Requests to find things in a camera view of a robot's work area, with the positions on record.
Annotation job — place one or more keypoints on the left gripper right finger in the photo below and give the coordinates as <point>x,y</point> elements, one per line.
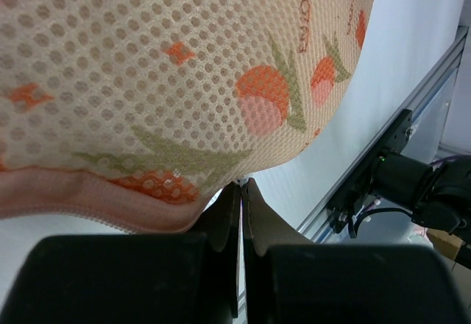
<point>290,279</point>

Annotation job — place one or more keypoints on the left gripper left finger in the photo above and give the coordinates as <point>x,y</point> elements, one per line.
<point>189,277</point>

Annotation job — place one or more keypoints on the floral mesh laundry bag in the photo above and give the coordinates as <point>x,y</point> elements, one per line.
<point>136,112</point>

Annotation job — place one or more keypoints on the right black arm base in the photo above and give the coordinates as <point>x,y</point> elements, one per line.
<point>355,187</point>

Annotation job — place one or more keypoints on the aluminium mounting rail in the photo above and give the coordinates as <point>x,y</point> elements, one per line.
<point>316,226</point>

